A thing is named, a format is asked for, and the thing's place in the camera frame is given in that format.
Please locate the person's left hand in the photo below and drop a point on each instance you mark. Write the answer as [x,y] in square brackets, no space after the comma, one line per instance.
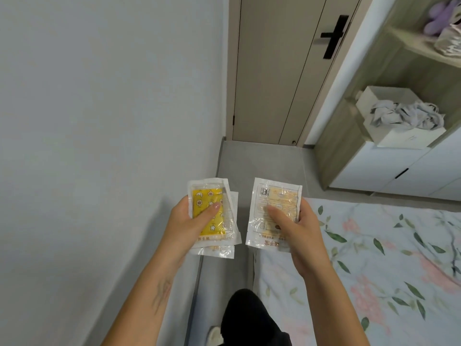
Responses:
[180,237]

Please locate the person's right hand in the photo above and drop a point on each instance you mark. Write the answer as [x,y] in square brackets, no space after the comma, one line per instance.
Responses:
[308,245]

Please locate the white box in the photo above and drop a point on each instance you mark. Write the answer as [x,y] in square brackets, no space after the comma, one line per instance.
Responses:
[407,138]

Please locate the wooden shelf unit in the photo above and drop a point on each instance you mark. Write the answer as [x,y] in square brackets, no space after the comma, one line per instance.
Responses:
[396,57]

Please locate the clear plastic container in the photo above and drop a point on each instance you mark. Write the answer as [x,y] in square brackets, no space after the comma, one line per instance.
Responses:
[448,41]

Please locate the person's left forearm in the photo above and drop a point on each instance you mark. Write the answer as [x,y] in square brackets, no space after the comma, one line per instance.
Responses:
[144,306]

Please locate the person's right forearm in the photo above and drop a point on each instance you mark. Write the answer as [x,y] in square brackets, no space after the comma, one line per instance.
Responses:
[335,309]

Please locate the person's left white shoe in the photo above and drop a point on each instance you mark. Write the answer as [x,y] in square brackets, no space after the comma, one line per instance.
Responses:
[214,336]

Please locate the floral bed sheet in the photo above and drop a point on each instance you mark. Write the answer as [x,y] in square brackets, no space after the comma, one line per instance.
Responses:
[378,266]

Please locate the black shorts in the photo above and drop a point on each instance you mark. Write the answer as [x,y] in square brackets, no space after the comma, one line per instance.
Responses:
[252,320]

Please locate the beige door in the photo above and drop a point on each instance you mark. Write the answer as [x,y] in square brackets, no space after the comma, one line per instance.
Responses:
[229,68]
[281,86]

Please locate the gray crumpled clothes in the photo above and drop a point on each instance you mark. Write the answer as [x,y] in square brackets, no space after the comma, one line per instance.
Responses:
[407,115]

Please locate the purple plush toy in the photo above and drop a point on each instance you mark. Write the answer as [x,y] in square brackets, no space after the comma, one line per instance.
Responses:
[439,17]

